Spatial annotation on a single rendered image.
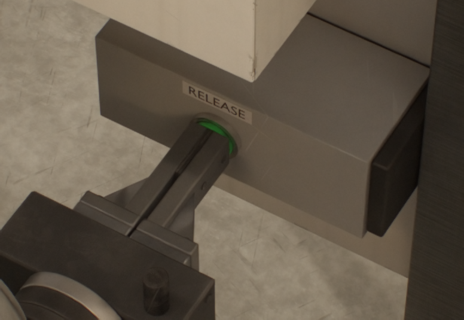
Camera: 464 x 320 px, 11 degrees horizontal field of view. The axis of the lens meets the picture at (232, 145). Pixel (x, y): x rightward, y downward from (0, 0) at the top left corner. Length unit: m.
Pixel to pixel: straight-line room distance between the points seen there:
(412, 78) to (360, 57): 0.04
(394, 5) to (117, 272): 0.24
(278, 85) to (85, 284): 0.18
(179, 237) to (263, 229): 1.43
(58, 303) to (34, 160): 1.56
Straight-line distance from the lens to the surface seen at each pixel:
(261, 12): 1.25
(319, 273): 2.82
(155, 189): 1.45
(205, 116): 1.48
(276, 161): 1.48
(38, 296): 1.39
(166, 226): 1.44
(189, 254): 1.42
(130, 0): 1.29
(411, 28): 1.47
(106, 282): 1.40
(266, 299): 2.80
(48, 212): 1.43
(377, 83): 1.47
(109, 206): 1.44
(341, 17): 1.49
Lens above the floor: 2.32
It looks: 52 degrees down
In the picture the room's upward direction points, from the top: straight up
